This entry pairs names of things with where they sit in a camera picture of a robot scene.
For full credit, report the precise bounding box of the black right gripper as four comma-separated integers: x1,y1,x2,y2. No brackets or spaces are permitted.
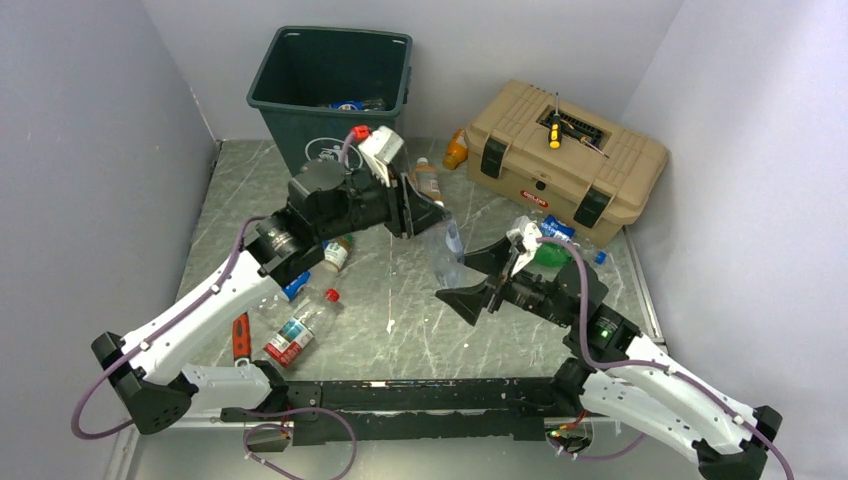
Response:
436,236,574,328

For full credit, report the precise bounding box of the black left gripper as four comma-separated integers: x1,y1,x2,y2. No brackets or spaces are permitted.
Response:
315,160,450,242

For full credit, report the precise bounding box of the tall orange drink bottle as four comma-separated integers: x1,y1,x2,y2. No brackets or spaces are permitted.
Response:
414,157,444,206

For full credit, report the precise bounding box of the blue label bottle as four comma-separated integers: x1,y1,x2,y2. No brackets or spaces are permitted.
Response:
540,215,608,265

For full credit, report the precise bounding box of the clear bottle red cap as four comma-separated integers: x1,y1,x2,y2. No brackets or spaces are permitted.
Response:
263,288,341,368

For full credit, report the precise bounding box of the green plastic bottle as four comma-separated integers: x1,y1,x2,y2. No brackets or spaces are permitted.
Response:
534,243,573,269

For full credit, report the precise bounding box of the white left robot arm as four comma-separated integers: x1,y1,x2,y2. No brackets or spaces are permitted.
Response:
92,162,449,435

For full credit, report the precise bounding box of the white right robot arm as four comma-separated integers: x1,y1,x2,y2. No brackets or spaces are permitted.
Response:
435,236,794,479

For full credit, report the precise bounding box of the dark green trash bin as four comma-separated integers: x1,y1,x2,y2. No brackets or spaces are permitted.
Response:
247,26,413,174

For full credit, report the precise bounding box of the orange bottle behind toolbox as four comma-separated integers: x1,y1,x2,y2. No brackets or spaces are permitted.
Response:
442,128,468,170

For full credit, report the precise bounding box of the white label green cap bottle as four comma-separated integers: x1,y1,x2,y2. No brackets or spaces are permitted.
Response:
312,234,353,292

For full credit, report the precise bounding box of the tan plastic toolbox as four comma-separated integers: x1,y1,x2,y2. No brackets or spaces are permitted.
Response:
465,80,670,247

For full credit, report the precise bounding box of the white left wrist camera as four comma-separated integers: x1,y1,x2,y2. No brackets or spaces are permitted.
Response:
358,126,405,187

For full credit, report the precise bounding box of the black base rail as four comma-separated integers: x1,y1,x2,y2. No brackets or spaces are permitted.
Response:
220,377,580,446

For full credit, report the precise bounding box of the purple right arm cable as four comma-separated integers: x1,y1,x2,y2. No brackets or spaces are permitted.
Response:
539,237,796,480

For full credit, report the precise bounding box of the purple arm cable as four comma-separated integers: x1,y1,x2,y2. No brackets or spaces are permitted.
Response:
539,237,796,480
70,129,362,441

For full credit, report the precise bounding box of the yellow handled screwdriver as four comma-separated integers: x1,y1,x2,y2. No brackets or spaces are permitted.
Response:
548,92,562,150

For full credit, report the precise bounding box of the red handled adjustable wrench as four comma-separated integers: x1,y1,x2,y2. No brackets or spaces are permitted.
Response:
231,313,252,367

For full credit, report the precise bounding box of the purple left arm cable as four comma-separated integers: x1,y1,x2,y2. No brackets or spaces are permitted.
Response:
70,129,362,441

